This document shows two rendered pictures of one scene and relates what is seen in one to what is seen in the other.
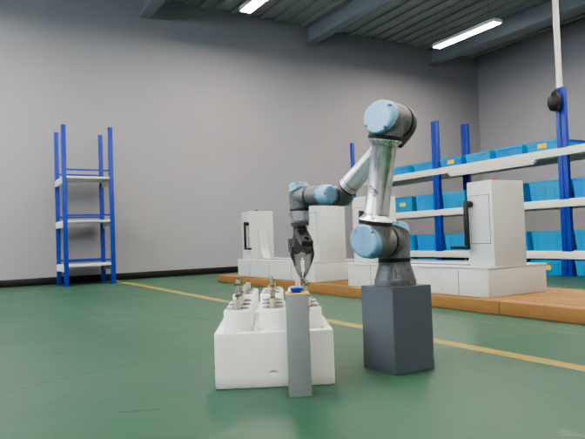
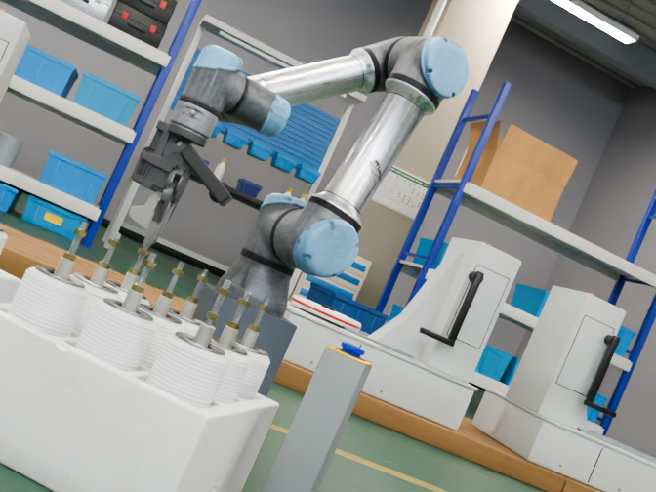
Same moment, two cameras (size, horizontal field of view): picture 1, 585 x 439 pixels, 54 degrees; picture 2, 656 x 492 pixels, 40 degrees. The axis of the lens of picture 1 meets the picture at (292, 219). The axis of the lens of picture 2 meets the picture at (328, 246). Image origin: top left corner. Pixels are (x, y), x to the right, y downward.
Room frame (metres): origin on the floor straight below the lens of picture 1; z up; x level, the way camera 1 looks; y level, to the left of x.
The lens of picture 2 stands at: (1.53, 1.39, 0.40)
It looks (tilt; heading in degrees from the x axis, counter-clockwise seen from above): 2 degrees up; 285
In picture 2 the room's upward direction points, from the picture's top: 24 degrees clockwise
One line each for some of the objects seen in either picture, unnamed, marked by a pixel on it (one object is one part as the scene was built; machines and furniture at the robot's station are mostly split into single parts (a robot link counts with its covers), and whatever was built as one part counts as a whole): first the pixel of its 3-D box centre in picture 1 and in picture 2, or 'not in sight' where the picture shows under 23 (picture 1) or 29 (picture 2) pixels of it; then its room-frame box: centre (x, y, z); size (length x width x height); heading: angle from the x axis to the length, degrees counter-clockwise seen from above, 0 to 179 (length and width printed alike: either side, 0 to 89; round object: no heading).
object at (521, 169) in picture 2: not in sight; (510, 172); (2.31, -5.29, 1.70); 0.71 x 0.54 x 0.51; 34
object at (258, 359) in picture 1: (274, 347); (116, 409); (2.10, 0.08, 0.09); 0.39 x 0.39 x 0.18; 2
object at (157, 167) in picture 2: (299, 238); (170, 162); (2.24, -0.03, 0.48); 0.09 x 0.08 x 0.12; 16
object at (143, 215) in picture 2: (296, 266); (144, 218); (2.23, -0.01, 0.38); 0.06 x 0.03 x 0.09; 16
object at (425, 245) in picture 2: not in sight; (449, 264); (2.43, -5.17, 0.90); 0.50 x 0.38 x 0.21; 122
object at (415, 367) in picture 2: not in sight; (384, 295); (2.22, -2.25, 0.45); 0.82 x 0.57 x 0.74; 31
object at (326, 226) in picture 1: (293, 240); not in sight; (6.03, -0.01, 0.45); 1.61 x 0.57 x 0.74; 31
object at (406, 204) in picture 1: (415, 205); not in sight; (8.20, -1.76, 0.90); 0.50 x 0.38 x 0.21; 122
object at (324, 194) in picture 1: (322, 195); (253, 105); (2.18, -0.12, 0.64); 0.11 x 0.11 x 0.08; 49
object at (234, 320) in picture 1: (238, 335); (173, 404); (1.97, 0.20, 0.16); 0.10 x 0.10 x 0.18
